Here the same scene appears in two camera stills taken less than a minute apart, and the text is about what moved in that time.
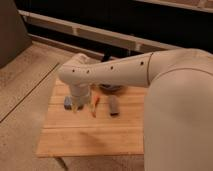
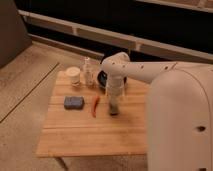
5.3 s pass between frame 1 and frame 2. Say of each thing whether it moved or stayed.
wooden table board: stayed
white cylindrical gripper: moved
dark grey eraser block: stayed
